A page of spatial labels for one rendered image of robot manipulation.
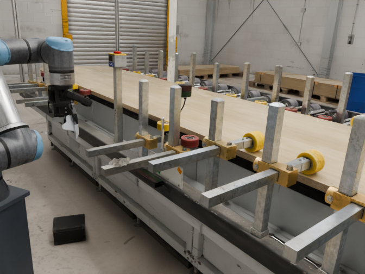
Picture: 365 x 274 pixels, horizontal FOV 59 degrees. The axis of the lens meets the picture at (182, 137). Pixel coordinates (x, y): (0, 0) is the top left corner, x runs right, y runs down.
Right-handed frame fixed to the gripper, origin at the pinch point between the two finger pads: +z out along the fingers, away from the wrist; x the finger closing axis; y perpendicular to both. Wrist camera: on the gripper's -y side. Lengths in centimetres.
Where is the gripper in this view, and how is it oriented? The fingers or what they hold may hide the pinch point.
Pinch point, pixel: (71, 134)
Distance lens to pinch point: 137.9
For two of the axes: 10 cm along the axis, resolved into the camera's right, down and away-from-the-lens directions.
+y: -7.9, 1.6, -5.9
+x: 6.1, 2.8, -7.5
